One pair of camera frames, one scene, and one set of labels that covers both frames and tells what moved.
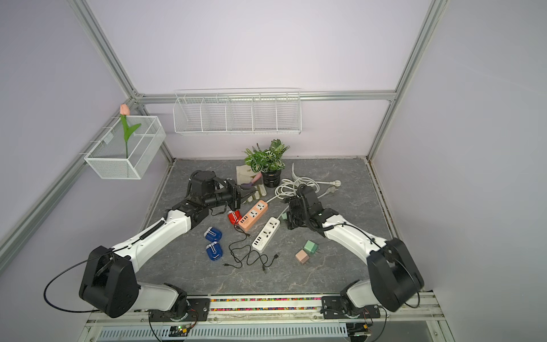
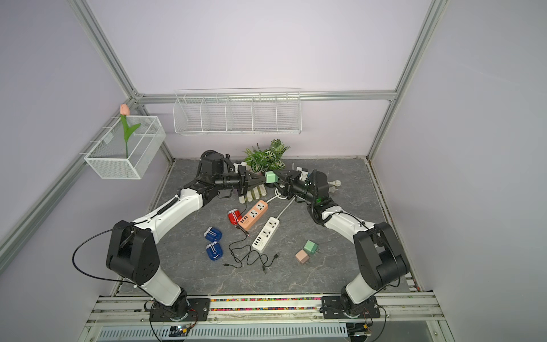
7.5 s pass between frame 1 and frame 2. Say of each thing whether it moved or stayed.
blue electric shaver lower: stayed
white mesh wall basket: stayed
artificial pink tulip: stayed
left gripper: moved
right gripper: moved
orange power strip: stayed
